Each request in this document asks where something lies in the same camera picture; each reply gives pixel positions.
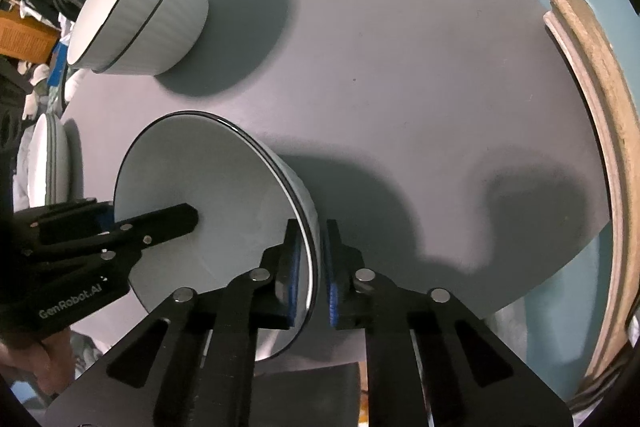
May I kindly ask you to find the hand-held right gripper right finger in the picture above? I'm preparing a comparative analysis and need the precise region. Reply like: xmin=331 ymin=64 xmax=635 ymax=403
xmin=322 ymin=219 xmax=573 ymax=427

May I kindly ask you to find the brown woven basket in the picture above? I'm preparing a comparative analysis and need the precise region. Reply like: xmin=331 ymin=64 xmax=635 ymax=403
xmin=0 ymin=9 xmax=61 ymax=58

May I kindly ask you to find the person's left hand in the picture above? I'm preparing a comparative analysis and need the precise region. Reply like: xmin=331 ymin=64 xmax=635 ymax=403
xmin=0 ymin=329 xmax=77 ymax=408

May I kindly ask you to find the wooden frame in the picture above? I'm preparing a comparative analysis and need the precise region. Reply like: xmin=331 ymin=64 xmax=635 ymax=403
xmin=542 ymin=0 xmax=640 ymax=408

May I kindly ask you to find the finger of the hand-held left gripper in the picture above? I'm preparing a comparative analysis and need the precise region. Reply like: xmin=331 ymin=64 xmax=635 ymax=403
xmin=17 ymin=198 xmax=117 ymax=246
xmin=95 ymin=203 xmax=200 ymax=264

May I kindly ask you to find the dark grey flat panel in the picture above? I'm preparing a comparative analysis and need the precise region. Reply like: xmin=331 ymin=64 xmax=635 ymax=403
xmin=252 ymin=362 xmax=363 ymax=427

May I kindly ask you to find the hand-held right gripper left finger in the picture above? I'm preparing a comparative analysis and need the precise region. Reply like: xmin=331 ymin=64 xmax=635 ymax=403
xmin=42 ymin=219 xmax=303 ymax=427

